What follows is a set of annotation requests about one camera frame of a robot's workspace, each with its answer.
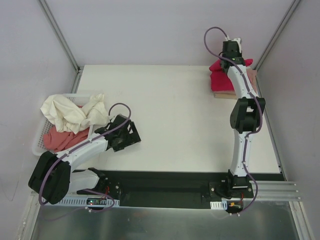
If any magenta t shirt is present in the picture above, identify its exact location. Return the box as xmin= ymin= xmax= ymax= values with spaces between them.
xmin=209 ymin=58 xmax=254 ymax=92

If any cream white t shirt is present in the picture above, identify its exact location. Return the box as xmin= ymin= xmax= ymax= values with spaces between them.
xmin=40 ymin=93 xmax=109 ymax=134

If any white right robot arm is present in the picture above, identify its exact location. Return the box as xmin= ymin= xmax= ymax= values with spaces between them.
xmin=215 ymin=38 xmax=266 ymax=199

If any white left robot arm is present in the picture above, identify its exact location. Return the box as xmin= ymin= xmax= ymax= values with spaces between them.
xmin=28 ymin=114 xmax=141 ymax=205

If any folded pink t shirt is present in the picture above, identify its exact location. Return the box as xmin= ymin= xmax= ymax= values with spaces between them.
xmin=246 ymin=67 xmax=258 ymax=94

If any folded tan t shirt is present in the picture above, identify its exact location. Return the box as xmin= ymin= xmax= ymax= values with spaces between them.
xmin=213 ymin=91 xmax=237 ymax=100

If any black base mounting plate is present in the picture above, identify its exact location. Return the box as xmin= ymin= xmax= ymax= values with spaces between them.
xmin=76 ymin=168 xmax=255 ymax=208

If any dusty red t shirt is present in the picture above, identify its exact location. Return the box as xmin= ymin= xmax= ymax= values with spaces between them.
xmin=43 ymin=126 xmax=90 ymax=153

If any white plastic laundry basket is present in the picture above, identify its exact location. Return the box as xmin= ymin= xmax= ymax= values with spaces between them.
xmin=31 ymin=93 xmax=91 ymax=157

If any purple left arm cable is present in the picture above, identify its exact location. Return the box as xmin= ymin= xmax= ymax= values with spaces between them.
xmin=38 ymin=102 xmax=133 ymax=222

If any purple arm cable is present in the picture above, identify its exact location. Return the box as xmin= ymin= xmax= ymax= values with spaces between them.
xmin=38 ymin=102 xmax=133 ymax=222
xmin=203 ymin=26 xmax=263 ymax=221

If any right aluminium frame post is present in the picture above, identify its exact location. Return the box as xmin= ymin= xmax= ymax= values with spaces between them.
xmin=252 ymin=0 xmax=303 ymax=71

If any left slotted cable duct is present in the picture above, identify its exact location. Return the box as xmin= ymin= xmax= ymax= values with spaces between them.
xmin=56 ymin=196 xmax=120 ymax=208

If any slotted cable duct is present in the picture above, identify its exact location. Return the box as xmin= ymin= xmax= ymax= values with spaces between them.
xmin=56 ymin=196 xmax=120 ymax=208
xmin=210 ymin=200 xmax=228 ymax=211

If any right slotted cable duct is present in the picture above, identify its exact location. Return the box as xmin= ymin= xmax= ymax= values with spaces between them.
xmin=210 ymin=200 xmax=228 ymax=211

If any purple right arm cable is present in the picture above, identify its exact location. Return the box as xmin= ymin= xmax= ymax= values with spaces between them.
xmin=203 ymin=26 xmax=263 ymax=221

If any aluminium front rail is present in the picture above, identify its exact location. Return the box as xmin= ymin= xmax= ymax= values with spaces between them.
xmin=31 ymin=174 xmax=301 ymax=201

